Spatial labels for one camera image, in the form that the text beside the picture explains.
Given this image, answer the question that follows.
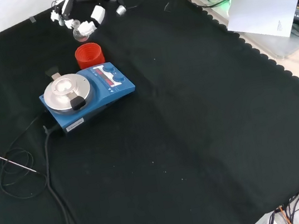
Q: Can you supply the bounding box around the clear glass round-bottom flask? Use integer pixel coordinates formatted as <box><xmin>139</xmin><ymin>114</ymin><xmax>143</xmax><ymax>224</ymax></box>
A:
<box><xmin>70</xmin><ymin>18</ymin><xmax>90</xmax><ymax>44</ymax></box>

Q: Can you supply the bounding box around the heater with blue base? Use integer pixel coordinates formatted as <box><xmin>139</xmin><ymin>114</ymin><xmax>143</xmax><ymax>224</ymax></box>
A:
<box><xmin>34</xmin><ymin>55</ymin><xmax>141</xmax><ymax>138</ymax></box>

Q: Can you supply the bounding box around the black table cloth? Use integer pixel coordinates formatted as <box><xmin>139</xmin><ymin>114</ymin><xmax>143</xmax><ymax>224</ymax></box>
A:
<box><xmin>0</xmin><ymin>0</ymin><xmax>299</xmax><ymax>224</ymax></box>

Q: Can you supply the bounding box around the white paper sheet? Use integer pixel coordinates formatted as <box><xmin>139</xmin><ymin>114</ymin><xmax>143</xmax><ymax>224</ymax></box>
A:
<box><xmin>222</xmin><ymin>0</ymin><xmax>299</xmax><ymax>47</ymax></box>

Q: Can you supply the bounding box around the thin metal probe rod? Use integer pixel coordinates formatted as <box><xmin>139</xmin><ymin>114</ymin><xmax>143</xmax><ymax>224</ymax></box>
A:
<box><xmin>0</xmin><ymin>137</ymin><xmax>39</xmax><ymax>179</ymax></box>

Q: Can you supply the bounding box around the pale board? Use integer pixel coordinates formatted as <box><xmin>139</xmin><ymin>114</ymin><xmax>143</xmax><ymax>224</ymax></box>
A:
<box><xmin>185</xmin><ymin>0</ymin><xmax>299</xmax><ymax>71</ymax></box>

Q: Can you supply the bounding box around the thick black power cable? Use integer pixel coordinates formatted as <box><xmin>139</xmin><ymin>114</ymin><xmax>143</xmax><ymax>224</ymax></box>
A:
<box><xmin>38</xmin><ymin>119</ymin><xmax>93</xmax><ymax>224</ymax></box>

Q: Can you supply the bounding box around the thin black probe cable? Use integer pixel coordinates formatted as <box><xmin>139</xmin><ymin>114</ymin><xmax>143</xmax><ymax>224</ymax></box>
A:
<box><xmin>0</xmin><ymin>113</ymin><xmax>59</xmax><ymax>203</ymax></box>

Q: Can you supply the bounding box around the orange floor cable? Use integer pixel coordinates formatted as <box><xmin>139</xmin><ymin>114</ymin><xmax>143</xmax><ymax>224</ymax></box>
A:
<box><xmin>277</xmin><ymin>204</ymin><xmax>294</xmax><ymax>224</ymax></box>

